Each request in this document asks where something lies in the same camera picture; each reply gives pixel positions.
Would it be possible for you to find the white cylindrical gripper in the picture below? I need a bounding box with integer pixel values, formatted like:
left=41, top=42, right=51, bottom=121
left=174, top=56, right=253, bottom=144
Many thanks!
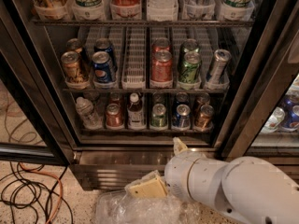
left=124, top=137, right=206, bottom=202

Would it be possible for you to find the red coke can front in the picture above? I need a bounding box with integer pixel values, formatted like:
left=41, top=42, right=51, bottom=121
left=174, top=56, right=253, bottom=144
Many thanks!
left=151, top=49, right=173, bottom=82

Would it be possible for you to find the red coke can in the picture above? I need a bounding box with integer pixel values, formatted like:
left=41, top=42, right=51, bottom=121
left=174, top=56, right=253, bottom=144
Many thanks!
left=151, top=49, right=173, bottom=82
left=152, top=37, right=171, bottom=52

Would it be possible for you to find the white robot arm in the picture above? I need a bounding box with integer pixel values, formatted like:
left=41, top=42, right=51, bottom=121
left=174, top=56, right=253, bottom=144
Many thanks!
left=125, top=137, right=299, bottom=224

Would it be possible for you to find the green can bottom shelf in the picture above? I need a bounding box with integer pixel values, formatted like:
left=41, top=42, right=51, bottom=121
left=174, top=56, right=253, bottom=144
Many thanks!
left=151, top=104, right=167, bottom=128

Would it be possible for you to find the blue can bottom shelf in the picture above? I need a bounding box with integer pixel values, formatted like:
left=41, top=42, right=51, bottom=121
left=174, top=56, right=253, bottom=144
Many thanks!
left=172, top=105, right=191, bottom=129

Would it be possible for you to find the copper can bottom shelf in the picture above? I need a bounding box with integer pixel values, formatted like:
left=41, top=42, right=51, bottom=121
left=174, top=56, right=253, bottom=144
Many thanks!
left=194, top=105, right=214, bottom=128

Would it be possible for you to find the red can bottom shelf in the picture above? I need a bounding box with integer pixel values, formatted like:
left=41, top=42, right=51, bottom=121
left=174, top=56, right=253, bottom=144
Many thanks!
left=106, top=104, right=123, bottom=127

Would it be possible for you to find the green soda can front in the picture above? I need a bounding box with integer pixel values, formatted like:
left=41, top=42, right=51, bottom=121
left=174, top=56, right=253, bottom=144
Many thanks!
left=178, top=51, right=202, bottom=84

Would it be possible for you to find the green soda can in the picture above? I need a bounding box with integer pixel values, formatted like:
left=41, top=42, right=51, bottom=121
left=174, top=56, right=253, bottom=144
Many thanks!
left=179, top=38, right=200, bottom=60
left=178, top=51, right=202, bottom=84

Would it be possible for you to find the stainless steel fridge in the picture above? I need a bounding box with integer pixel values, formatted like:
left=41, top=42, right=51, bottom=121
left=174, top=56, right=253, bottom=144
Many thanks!
left=0, top=0, right=299, bottom=190

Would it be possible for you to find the blue pepsi can front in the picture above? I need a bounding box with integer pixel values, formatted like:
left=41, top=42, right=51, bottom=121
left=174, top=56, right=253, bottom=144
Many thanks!
left=92, top=51, right=116, bottom=83

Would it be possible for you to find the blue pepsi can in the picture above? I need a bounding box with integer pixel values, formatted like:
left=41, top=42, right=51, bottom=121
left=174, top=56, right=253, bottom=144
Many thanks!
left=92, top=51, right=116, bottom=83
left=93, top=37, right=118, bottom=71

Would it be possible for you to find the white can right fridge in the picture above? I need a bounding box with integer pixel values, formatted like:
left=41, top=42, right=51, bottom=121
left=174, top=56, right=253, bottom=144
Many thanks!
left=262, top=107, right=285, bottom=133

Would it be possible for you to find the red coke can rear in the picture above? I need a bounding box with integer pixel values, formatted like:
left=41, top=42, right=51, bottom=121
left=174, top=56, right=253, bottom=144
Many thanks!
left=152, top=37, right=171, bottom=52

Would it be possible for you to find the green soda can rear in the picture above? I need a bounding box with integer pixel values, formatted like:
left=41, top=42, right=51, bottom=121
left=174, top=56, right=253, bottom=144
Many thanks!
left=179, top=38, right=200, bottom=60

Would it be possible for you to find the silver slim can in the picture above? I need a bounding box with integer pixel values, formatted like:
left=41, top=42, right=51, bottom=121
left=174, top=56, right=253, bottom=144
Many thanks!
left=206, top=49, right=232, bottom=84

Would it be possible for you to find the gold brown can front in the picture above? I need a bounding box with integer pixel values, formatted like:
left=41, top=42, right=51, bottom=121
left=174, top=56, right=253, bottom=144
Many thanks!
left=61, top=50, right=88, bottom=83

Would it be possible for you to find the gold brown can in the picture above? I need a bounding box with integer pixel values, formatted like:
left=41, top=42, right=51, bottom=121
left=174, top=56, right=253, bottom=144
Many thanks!
left=65, top=37, right=92, bottom=73
left=61, top=50, right=88, bottom=83

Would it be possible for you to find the blue pepsi can rear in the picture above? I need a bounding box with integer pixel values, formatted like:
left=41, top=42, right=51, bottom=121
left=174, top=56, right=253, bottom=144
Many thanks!
left=93, top=37, right=118, bottom=71

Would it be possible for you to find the blue can right fridge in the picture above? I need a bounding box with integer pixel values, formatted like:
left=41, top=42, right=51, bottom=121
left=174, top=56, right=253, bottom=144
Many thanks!
left=280, top=105, right=299, bottom=132

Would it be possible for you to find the gold brown can rear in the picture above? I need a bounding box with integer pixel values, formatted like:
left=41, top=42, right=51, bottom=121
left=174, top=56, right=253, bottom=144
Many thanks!
left=65, top=37, right=92, bottom=73

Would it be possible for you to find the dark juice bottle white cap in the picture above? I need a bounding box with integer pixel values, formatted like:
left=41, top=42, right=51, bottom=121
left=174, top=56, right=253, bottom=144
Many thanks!
left=127, top=92, right=145, bottom=130

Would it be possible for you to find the clear plastic bag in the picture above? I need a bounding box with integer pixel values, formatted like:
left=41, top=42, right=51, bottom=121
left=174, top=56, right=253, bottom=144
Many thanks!
left=95, top=190, right=201, bottom=224

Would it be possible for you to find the clear water bottle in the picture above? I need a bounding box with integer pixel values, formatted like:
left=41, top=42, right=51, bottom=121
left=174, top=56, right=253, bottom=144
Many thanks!
left=76, top=97, right=102, bottom=130

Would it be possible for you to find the orange cable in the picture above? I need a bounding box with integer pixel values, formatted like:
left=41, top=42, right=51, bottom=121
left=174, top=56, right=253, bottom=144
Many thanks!
left=19, top=161, right=64, bottom=224

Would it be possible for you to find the black cable bundle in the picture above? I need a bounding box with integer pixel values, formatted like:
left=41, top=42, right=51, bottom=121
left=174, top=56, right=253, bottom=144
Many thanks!
left=0, top=161, right=75, bottom=224

